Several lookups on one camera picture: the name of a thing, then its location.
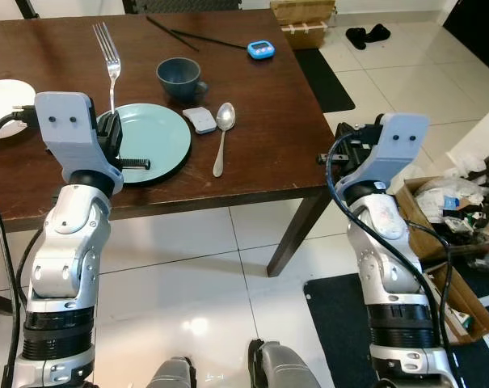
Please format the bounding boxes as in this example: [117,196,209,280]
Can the silver metal fork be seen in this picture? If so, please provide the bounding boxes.
[93,22,122,114]

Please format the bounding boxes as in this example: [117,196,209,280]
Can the teal round plate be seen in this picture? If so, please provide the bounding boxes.
[107,103,193,186]

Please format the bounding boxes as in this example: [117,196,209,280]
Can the dark brown wooden table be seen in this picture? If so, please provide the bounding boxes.
[0,8,339,280]

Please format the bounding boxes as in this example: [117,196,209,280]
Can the small white grey box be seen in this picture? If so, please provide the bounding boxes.
[182,107,218,135]

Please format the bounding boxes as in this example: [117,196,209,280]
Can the cardboard box with rubbish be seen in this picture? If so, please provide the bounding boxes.
[394,174,489,261]

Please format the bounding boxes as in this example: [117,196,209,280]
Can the dark blue cup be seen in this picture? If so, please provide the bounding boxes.
[156,57,209,103]

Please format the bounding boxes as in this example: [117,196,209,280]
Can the white plastic bag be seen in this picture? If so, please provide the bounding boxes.
[414,178,473,221]

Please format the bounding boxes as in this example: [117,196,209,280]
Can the silver metal spoon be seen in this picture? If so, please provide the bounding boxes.
[212,102,237,179]

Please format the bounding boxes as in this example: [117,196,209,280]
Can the black slipper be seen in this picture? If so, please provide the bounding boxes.
[364,24,392,46]
[345,27,369,51]

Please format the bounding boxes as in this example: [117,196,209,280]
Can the white round plate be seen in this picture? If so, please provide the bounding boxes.
[0,79,36,140]

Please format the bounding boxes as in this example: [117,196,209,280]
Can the black chopstick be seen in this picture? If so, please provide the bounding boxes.
[171,30,250,50]
[145,15,201,53]

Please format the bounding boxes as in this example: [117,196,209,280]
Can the blue digital timer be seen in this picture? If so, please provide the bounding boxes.
[247,40,276,61]

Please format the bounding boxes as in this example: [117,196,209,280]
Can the black furniture panel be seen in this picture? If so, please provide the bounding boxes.
[442,0,489,78]

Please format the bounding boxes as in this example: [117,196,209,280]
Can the dark blue rug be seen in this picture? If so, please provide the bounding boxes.
[303,259,489,388]

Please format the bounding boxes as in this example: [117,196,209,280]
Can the small open cardboard box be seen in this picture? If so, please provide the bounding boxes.
[426,263,489,345]

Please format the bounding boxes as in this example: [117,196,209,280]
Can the grey left robot leg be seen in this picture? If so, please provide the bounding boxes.
[147,356,198,388]

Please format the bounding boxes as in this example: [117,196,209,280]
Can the grey robot leg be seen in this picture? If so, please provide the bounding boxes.
[246,339,322,388]
[147,356,198,388]

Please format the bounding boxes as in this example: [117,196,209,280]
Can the grey right robot leg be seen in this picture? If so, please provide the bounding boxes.
[246,339,322,388]

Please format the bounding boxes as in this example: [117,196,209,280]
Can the grey-blue right wrist camera mount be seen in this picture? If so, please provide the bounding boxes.
[333,113,431,203]

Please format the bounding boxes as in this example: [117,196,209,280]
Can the grey-blue wrist camera mount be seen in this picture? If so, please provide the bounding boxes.
[333,113,431,203]
[34,91,124,175]

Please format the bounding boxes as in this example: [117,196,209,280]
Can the grey-blue left wrist camera mount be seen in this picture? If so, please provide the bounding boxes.
[34,91,124,175]

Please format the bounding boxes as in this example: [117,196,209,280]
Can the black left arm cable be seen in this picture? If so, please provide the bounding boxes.
[0,107,40,388]

